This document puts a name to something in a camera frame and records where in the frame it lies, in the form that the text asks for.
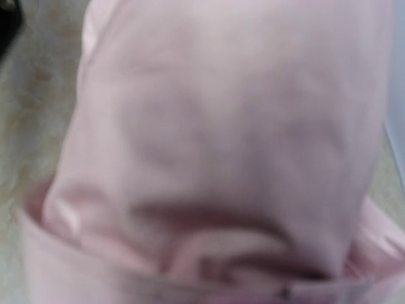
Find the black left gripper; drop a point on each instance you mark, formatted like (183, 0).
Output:
(11, 23)

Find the pink folding umbrella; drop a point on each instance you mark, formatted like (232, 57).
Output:
(220, 152)

